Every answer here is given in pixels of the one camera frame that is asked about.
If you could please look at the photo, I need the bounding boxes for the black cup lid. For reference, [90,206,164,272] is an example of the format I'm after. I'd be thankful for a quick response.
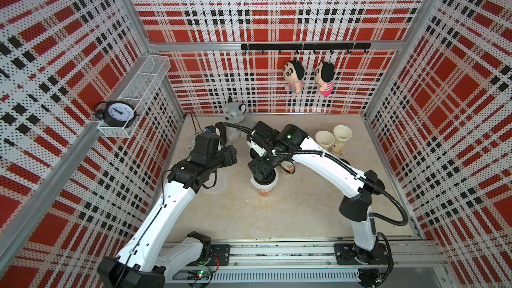
[254,169,277,186]
[372,178,385,195]

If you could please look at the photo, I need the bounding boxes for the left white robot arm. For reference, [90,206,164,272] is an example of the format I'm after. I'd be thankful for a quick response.
[97,133,237,287]

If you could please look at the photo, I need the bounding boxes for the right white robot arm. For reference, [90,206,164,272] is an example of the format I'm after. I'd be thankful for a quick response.
[247,121,409,265]

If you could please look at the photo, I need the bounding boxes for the grey husky plush toy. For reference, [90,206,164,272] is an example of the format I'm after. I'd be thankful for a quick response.
[224,96,255,129]

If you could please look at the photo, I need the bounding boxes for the hanging doll blue shorts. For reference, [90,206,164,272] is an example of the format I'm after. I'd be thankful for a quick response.
[283,61,305,95]

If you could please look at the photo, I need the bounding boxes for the hanging doll pink dress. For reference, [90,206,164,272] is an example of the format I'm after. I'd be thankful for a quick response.
[314,61,335,97]

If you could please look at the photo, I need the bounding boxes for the white wire basket shelf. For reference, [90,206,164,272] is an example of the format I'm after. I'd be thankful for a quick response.
[98,55,170,139]

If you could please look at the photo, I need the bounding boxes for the black wall clock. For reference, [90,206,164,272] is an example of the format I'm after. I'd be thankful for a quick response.
[93,101,137,128]

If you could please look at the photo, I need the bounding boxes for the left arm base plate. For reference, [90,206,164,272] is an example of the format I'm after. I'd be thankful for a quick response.
[205,244,231,267]

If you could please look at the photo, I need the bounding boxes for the black hook rail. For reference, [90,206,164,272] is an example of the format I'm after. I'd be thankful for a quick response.
[241,43,371,52]

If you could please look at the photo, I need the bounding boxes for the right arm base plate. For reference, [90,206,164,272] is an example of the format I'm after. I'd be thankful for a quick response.
[334,243,392,265]

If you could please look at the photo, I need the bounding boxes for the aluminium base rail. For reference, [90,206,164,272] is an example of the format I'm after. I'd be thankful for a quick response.
[115,239,453,288]

